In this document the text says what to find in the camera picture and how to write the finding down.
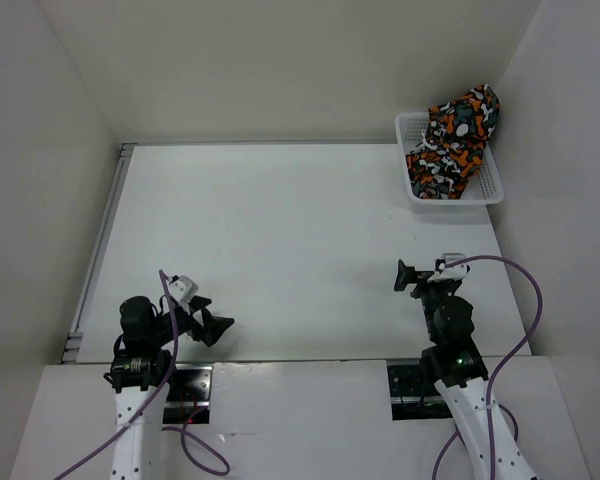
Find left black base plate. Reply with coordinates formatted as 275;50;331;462
163;365;213;426

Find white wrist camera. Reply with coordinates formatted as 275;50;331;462
169;275;199;305
429;253;470;282

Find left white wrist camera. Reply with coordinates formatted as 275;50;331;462
169;275;199;305

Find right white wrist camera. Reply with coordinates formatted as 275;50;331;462
429;253;470;282

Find white plastic basket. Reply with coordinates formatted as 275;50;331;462
394;112;504;207

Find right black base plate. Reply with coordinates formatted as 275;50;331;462
387;360;451;421

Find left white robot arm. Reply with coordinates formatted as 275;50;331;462
105;295;235;479

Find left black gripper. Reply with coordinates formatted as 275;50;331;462
149;294;233;345

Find orange camouflage shorts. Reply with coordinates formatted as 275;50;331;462
405;84;500;200

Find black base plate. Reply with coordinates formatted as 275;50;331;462
387;360;451;421
163;365;213;426

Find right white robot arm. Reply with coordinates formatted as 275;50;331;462
394;254;543;479

